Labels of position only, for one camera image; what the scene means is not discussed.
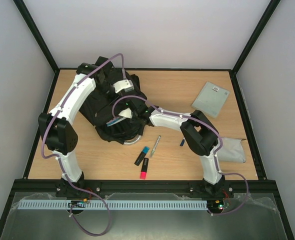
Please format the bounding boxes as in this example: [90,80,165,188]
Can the black backpack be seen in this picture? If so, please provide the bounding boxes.
[79,62,147,145]

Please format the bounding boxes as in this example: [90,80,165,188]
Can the dog picture book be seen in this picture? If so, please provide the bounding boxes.
[106,116,126,127]

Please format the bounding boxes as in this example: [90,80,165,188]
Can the grey notebook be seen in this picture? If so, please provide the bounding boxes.
[191,82,230,118]

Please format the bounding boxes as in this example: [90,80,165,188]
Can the grey pencil pouch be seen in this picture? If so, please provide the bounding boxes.
[217,137,246,163]

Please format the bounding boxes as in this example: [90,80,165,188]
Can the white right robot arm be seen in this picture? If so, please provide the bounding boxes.
[119,95,224,196]

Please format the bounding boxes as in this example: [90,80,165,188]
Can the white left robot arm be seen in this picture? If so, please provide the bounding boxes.
[38,59,111,191]

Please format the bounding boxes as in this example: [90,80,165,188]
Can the blue highlighter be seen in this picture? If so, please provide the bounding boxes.
[134,146,150,166]

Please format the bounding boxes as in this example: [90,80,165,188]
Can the green marker pen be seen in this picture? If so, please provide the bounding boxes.
[149,135,161,158]

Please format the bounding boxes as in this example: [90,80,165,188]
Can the blue marker pen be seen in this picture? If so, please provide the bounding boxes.
[179,139,185,147]

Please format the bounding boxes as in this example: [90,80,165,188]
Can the pink highlighter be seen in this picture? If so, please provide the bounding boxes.
[139,157,149,180]

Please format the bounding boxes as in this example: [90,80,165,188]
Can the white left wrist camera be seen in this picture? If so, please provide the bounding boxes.
[112,79,135,93]

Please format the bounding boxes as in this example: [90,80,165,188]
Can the black aluminium frame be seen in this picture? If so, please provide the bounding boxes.
[0,0,294,240]

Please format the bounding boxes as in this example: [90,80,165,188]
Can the grey slotted cable duct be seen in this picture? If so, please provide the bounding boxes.
[17,199,208,211]

